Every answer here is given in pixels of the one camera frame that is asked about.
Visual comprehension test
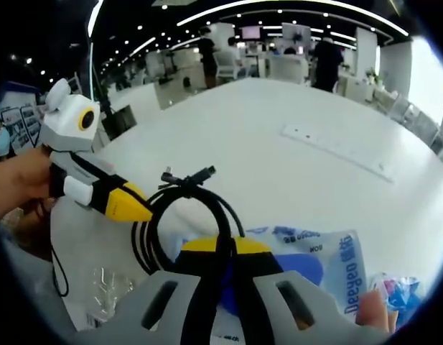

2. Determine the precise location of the blue sponge package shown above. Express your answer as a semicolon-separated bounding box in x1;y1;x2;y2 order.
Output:
172;224;370;345

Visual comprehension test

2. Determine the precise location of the black cable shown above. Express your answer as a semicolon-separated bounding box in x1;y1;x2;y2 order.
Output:
131;164;246;278

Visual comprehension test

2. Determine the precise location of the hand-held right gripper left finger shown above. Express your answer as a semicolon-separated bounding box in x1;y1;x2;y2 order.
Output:
74;235;232;345

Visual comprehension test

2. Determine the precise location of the person's right hand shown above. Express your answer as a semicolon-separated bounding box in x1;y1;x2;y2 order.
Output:
354;290;397;337

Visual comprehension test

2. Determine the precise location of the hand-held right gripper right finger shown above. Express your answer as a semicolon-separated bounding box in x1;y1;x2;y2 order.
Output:
232;236;389;345

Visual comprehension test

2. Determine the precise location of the white table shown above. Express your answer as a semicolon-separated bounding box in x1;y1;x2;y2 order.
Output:
48;77;443;345

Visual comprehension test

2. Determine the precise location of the left hand-held gripper cable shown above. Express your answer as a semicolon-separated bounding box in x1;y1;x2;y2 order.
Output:
34;197;70;298

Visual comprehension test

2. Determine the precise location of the black chair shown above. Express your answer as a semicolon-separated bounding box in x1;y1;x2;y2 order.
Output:
101;103;138;142

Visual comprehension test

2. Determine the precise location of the table socket panel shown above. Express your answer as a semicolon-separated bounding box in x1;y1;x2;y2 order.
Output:
279;123;395;183

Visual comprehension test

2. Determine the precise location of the blue tissue packet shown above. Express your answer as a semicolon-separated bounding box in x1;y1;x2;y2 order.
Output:
367;273;422;334

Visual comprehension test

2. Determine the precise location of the white mesh office chair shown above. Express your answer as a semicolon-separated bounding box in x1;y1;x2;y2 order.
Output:
400;103;441;143

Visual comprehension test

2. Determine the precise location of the blue poster board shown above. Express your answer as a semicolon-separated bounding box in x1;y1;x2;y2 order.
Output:
0;81;42;154

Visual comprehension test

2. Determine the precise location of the person's left hand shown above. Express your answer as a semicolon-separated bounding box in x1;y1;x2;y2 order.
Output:
0;145;67;219

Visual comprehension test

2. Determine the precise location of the computer monitor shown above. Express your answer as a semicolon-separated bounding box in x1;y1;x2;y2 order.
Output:
281;22;312;46
241;25;261;41

